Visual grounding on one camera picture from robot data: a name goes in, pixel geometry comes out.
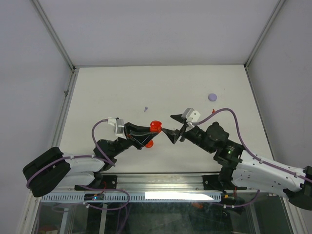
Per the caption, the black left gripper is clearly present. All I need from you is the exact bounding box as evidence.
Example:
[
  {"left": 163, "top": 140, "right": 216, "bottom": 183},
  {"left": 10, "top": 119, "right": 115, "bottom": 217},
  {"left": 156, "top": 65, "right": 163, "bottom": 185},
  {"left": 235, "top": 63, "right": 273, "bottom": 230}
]
[{"left": 111, "top": 122, "right": 158, "bottom": 157}]

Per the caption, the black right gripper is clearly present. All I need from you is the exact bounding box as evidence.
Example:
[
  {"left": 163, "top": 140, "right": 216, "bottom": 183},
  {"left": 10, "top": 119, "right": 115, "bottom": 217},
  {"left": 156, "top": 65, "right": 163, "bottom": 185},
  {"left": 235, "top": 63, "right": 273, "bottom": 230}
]
[{"left": 161, "top": 114, "right": 214, "bottom": 155}]

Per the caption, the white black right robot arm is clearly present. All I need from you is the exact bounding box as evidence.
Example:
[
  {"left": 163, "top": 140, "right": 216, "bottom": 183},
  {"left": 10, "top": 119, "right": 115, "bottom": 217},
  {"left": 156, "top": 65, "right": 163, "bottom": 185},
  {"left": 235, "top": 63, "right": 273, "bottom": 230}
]
[{"left": 162, "top": 114, "right": 312, "bottom": 211}]

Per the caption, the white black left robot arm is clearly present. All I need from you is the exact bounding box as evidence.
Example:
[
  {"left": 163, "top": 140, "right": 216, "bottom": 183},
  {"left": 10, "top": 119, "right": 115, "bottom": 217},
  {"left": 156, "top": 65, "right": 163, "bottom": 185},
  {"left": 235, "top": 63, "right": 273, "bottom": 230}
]
[{"left": 22, "top": 118, "right": 162, "bottom": 197}]

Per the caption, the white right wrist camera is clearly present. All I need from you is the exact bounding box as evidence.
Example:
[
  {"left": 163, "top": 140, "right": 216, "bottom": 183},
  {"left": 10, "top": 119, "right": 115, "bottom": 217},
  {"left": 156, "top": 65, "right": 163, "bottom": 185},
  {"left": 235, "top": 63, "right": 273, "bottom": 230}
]
[{"left": 182, "top": 108, "right": 201, "bottom": 124}]

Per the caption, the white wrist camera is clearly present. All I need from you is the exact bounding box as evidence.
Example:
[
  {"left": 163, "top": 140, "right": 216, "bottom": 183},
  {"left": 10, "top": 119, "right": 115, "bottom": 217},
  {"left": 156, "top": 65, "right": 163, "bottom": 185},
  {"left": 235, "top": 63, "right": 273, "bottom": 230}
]
[
  {"left": 108, "top": 118, "right": 126, "bottom": 139},
  {"left": 182, "top": 108, "right": 201, "bottom": 124}
]

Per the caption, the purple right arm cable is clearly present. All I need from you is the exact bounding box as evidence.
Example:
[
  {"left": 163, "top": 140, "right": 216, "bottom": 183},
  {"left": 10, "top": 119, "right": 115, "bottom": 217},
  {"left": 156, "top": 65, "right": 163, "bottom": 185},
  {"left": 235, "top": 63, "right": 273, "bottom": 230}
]
[{"left": 195, "top": 108, "right": 312, "bottom": 209}]

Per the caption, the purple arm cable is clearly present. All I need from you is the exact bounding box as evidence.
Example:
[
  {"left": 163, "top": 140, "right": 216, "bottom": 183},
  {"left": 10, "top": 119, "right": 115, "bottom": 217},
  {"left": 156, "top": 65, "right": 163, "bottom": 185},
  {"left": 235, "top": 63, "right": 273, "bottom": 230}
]
[
  {"left": 26, "top": 118, "right": 117, "bottom": 190},
  {"left": 195, "top": 108, "right": 312, "bottom": 209}
]

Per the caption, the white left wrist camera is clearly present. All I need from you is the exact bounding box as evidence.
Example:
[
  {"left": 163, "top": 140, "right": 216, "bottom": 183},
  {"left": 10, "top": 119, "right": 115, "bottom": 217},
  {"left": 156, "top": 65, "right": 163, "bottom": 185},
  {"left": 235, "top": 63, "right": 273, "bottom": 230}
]
[{"left": 108, "top": 118, "right": 126, "bottom": 139}]

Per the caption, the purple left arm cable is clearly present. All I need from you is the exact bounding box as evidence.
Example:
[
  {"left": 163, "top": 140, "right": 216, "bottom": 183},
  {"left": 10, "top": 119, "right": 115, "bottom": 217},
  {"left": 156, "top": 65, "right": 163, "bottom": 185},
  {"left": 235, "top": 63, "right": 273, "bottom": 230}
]
[{"left": 26, "top": 118, "right": 117, "bottom": 190}]

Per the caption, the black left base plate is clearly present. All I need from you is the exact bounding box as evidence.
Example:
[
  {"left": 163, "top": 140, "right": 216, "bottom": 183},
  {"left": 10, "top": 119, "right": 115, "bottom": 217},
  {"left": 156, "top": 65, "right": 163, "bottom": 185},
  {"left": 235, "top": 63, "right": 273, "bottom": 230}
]
[{"left": 74, "top": 173, "right": 117, "bottom": 191}]

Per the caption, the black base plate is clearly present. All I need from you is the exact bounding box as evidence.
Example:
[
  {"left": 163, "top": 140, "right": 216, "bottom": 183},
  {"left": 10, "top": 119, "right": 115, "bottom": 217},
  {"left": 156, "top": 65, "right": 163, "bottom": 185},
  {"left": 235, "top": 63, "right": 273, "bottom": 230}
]
[
  {"left": 202, "top": 174, "right": 247, "bottom": 191},
  {"left": 74, "top": 173, "right": 117, "bottom": 191}
]

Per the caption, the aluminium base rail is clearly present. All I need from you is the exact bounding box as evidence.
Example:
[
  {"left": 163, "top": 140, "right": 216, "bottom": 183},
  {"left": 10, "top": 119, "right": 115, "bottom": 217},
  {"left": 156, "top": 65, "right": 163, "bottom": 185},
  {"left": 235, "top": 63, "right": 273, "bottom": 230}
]
[{"left": 48, "top": 172, "right": 292, "bottom": 195}]

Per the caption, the grey slotted cable tray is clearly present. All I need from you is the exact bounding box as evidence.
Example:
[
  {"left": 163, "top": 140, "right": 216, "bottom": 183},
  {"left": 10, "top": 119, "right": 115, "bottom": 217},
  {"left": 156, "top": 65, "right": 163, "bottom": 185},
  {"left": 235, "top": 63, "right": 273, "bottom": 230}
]
[{"left": 41, "top": 192, "right": 221, "bottom": 203}]

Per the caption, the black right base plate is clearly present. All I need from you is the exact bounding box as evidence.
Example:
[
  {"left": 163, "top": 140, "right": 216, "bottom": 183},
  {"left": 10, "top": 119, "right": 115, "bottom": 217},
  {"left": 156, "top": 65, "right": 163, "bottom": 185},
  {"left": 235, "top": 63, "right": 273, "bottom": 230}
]
[{"left": 202, "top": 174, "right": 247, "bottom": 191}]

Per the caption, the aluminium frame post right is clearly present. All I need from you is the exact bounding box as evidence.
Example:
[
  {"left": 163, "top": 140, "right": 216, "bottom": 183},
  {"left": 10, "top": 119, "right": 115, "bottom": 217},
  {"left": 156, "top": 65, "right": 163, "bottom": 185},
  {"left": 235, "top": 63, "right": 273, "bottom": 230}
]
[{"left": 244, "top": 0, "right": 287, "bottom": 70}]

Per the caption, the aluminium frame post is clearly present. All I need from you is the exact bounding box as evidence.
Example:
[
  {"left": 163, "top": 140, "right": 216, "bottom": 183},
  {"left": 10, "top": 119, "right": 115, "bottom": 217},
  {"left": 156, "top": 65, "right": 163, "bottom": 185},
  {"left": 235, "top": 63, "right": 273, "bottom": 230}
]
[
  {"left": 30, "top": 0, "right": 76, "bottom": 71},
  {"left": 244, "top": 0, "right": 287, "bottom": 70}
]

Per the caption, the aluminium frame post left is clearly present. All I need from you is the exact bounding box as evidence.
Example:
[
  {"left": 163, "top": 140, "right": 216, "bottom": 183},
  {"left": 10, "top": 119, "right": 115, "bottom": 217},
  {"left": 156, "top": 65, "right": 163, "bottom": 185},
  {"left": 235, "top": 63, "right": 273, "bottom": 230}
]
[{"left": 30, "top": 0, "right": 76, "bottom": 71}]

